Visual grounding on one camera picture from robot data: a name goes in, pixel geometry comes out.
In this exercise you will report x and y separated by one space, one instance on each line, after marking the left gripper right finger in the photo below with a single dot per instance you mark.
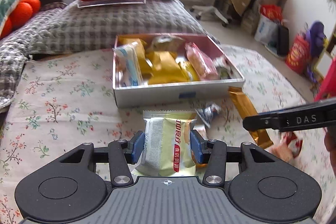
213 153

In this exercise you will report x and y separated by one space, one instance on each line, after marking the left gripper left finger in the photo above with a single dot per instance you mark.
121 154

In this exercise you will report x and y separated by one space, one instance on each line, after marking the small blue white candy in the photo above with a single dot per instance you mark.
208 113

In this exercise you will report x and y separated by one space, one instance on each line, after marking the red snack packet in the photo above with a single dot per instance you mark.
289 147

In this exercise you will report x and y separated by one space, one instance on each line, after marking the green white biscuit packet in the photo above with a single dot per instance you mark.
167 147

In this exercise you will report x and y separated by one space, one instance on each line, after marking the gold snack bar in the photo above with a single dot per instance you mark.
245 109

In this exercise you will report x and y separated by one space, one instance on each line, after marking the white blue snack packet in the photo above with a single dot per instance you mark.
128 66

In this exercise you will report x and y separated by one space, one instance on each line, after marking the pink snack packet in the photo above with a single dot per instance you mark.
201 63

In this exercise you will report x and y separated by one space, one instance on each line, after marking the white walnut snack packet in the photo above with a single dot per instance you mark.
169 43

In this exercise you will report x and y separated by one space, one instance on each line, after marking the bright yellow snack packet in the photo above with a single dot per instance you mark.
188 71

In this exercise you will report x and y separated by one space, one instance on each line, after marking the floral tablecloth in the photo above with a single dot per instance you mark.
64 102

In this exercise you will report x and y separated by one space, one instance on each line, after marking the white pink-lined cardboard box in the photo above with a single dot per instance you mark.
169 93

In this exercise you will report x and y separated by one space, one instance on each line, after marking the black bag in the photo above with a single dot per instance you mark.
283 41

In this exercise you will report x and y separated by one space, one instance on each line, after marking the white blue plastic bag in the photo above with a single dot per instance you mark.
265 30

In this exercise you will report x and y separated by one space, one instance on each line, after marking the grey checked blanket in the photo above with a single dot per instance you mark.
60 29

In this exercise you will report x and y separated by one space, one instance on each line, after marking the small orange plush cushion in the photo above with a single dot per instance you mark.
23 12

